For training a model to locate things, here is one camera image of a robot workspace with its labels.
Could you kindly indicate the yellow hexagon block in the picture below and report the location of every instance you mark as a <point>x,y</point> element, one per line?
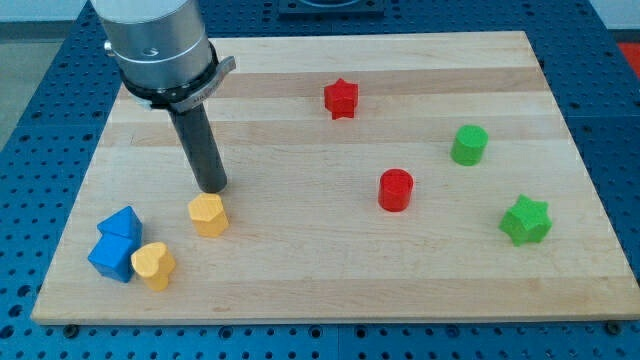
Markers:
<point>208,215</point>

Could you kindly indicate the green cylinder block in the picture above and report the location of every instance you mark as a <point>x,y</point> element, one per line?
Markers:
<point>469,145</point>

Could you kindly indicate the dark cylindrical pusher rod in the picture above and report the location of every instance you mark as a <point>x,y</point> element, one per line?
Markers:
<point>196,137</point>

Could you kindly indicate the red cylinder block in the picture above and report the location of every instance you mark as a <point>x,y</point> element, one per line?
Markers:
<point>395,190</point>

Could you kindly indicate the yellow heart block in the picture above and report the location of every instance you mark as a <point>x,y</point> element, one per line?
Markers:
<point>154,263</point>

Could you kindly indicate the green star block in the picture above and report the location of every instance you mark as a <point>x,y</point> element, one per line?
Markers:
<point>527,221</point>

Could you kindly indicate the wooden board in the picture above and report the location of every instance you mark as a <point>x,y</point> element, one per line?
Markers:
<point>308,241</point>

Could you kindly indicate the blue triangle block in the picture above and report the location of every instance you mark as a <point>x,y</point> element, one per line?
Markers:
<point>124,223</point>

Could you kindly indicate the blue cube block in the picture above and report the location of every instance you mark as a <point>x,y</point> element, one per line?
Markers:
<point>111,256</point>

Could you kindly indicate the red star block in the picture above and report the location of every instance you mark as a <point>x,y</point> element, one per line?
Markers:
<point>341,99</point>

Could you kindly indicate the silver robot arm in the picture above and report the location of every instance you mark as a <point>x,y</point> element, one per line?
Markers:
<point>162,49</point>

